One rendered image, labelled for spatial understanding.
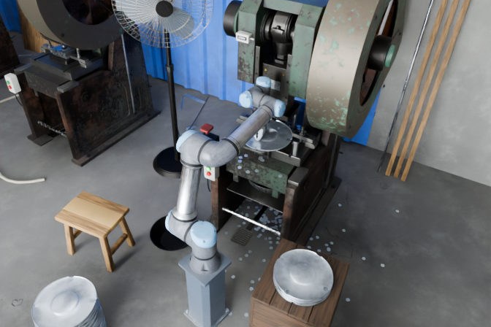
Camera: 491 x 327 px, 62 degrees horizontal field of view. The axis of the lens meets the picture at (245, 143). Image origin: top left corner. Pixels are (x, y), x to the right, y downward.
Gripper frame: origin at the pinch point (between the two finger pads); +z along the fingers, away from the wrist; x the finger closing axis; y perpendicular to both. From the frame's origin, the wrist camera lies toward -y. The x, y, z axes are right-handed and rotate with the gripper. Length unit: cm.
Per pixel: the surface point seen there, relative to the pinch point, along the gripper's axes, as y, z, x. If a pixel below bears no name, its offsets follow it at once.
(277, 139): 6.3, 0.8, -9.0
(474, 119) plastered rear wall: 137, 25, -106
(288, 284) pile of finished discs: -46, 40, -44
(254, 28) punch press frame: 9, -56, 10
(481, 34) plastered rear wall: 136, -34, -89
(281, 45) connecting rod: 16, -48, -2
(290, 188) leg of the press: -7.7, 17.7, -25.2
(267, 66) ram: 13.6, -36.0, 3.8
